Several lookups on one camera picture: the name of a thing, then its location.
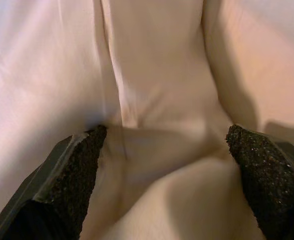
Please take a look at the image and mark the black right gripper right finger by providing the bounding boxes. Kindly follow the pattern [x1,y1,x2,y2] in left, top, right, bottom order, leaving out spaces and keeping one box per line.
[225,123,294,240]

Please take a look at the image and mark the white bed sheet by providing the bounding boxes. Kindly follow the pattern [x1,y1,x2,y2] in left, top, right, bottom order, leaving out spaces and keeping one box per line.
[0,0,124,211]

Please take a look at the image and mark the cream fabric pillow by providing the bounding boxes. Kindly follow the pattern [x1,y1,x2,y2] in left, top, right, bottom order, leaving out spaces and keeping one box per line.
[80,0,294,240]

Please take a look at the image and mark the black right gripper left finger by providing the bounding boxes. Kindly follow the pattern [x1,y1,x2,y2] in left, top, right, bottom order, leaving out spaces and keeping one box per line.
[0,124,108,240]

